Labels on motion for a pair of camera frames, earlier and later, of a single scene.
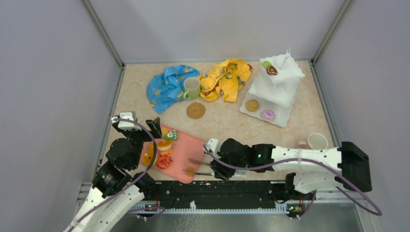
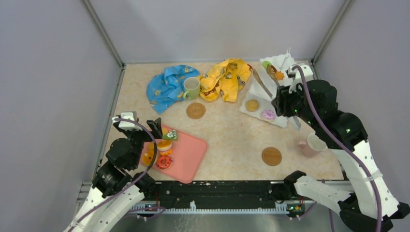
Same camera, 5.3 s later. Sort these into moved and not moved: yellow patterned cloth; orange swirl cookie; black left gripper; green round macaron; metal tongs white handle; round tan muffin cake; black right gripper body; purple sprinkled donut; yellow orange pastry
Moved: orange swirl cookie; metal tongs white handle; black right gripper body
Not moved: black left gripper; purple sprinkled donut; green round macaron; yellow orange pastry; yellow patterned cloth; round tan muffin cake
